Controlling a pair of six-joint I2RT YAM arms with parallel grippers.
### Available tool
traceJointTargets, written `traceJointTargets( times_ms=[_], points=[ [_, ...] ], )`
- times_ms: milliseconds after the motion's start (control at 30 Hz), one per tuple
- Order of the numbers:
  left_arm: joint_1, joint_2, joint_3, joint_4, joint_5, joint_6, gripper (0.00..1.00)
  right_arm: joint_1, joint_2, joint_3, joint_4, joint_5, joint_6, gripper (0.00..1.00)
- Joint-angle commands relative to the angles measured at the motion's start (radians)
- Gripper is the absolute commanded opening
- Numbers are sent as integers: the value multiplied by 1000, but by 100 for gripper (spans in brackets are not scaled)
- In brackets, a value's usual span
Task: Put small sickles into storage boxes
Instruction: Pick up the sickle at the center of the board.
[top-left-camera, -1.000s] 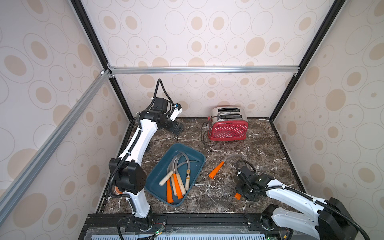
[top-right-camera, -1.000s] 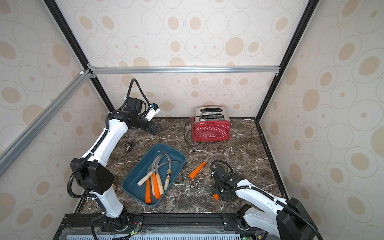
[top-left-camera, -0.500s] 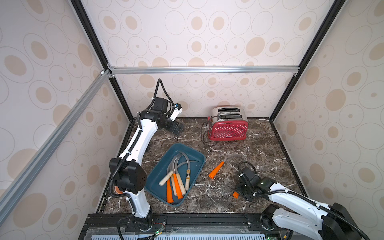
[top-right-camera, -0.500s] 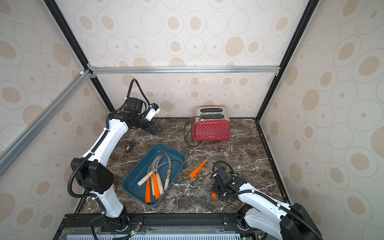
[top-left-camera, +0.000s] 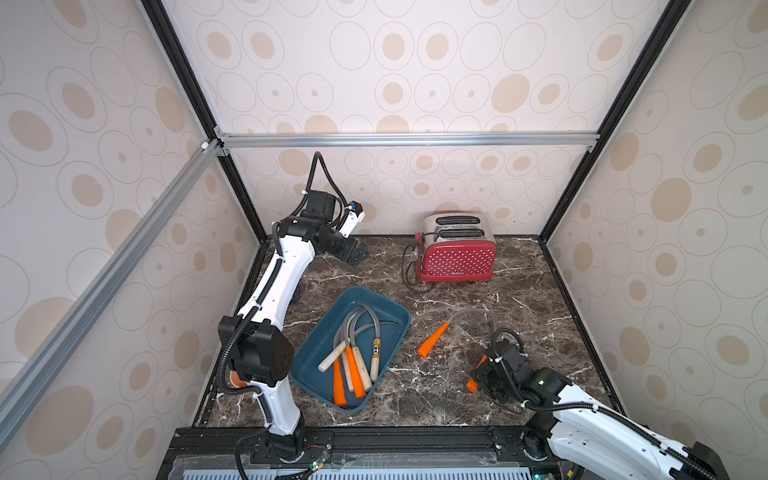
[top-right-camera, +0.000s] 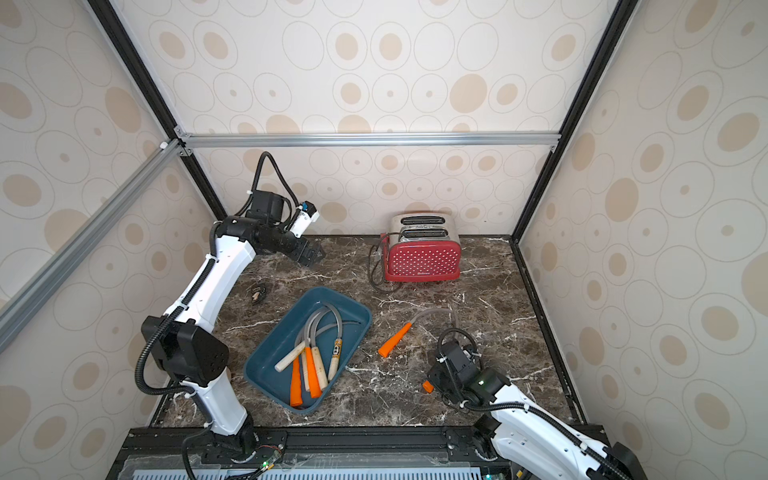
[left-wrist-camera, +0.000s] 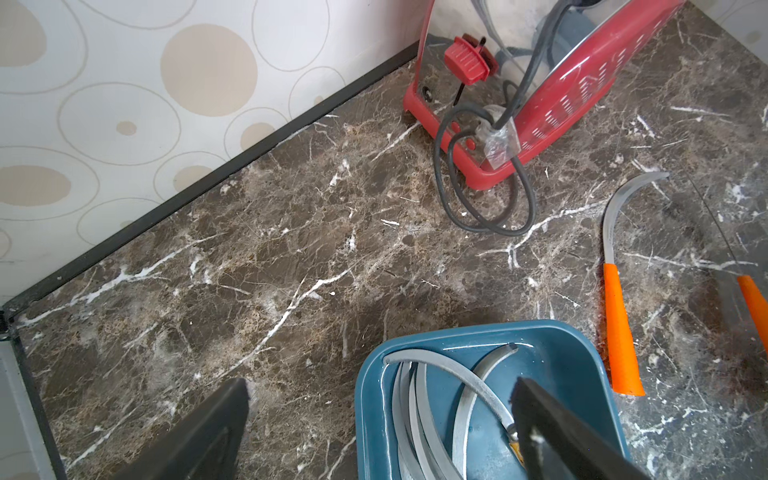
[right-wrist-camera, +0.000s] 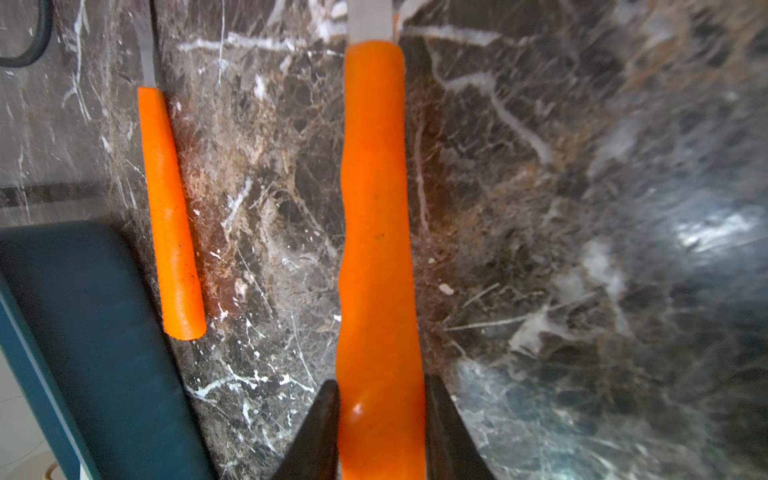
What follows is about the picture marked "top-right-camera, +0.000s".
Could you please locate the wooden handle sickle labelled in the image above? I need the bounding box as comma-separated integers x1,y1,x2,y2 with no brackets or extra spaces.
326,304,343,381

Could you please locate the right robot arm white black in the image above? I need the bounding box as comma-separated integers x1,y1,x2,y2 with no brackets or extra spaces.
427,327,647,479

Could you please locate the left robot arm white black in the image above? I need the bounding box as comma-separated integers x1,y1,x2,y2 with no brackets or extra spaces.
134,151,325,441

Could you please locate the teal rectangular storage tray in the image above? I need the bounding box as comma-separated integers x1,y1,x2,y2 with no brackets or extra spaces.
244,287,372,415

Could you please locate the small black plug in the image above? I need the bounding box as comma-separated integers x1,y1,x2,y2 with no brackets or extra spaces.
251,285,268,304

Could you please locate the red polka dot toaster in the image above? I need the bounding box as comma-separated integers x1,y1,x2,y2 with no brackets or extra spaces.
382,211,462,283

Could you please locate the horizontal aluminium bar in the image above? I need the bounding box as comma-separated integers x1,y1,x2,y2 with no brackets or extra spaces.
180,131,561,150

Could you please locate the left diagonal aluminium bar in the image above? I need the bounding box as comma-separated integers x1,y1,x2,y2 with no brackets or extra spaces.
1,139,182,350

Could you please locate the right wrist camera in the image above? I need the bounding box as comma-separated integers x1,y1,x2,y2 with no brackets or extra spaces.
439,340,481,386

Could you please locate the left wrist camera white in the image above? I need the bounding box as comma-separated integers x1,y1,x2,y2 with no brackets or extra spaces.
290,201,319,238

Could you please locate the black toaster power cord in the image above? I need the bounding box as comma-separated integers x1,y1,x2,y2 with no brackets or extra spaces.
367,233,397,290

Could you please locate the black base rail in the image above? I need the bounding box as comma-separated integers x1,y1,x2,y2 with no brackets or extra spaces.
107,424,625,480

